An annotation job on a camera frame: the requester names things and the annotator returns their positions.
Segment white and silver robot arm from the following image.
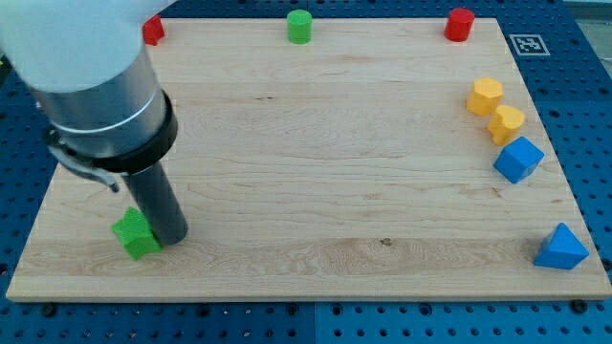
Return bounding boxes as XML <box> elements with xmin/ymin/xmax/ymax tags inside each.
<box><xmin>1</xmin><ymin>0</ymin><xmax>177</xmax><ymax>172</ymax></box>

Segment grey metal clip on arm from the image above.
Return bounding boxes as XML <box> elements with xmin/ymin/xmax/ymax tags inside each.
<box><xmin>43</xmin><ymin>126</ymin><xmax>120</xmax><ymax>193</ymax></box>

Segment light wooden board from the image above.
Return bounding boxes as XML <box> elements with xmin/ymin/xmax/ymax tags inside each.
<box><xmin>7</xmin><ymin>18</ymin><xmax>611</xmax><ymax>303</ymax></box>

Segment green cylinder block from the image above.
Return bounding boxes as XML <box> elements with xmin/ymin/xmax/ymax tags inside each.
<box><xmin>286</xmin><ymin>10</ymin><xmax>313</xmax><ymax>44</ymax></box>

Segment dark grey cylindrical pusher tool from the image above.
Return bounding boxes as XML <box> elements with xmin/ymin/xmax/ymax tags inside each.
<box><xmin>121</xmin><ymin>161</ymin><xmax>188</xmax><ymax>247</ymax></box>

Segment green star block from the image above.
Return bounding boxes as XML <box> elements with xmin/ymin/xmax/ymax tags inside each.
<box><xmin>111</xmin><ymin>206</ymin><xmax>162</xmax><ymax>260</ymax></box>

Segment yellow hexagon block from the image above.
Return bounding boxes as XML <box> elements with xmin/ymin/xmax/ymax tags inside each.
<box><xmin>466</xmin><ymin>77</ymin><xmax>504</xmax><ymax>116</ymax></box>

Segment yellow heart block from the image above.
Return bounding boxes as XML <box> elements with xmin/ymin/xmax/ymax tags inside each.
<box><xmin>487</xmin><ymin>105</ymin><xmax>526</xmax><ymax>146</ymax></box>

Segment red block top left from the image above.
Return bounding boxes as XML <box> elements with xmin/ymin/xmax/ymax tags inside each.
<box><xmin>142</xmin><ymin>14</ymin><xmax>165</xmax><ymax>46</ymax></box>

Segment blue cube block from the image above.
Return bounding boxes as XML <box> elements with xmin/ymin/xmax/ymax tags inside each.
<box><xmin>493</xmin><ymin>137</ymin><xmax>545</xmax><ymax>183</ymax></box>

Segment red cylinder block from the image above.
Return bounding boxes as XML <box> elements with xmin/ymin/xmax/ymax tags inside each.
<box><xmin>444</xmin><ymin>8</ymin><xmax>475</xmax><ymax>42</ymax></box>

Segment white fiducial marker tag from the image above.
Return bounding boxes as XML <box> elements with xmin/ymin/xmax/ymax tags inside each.
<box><xmin>510</xmin><ymin>33</ymin><xmax>550</xmax><ymax>56</ymax></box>

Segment blue triangle block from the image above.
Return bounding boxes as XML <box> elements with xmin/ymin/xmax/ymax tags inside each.
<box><xmin>534</xmin><ymin>223</ymin><xmax>589</xmax><ymax>270</ymax></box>

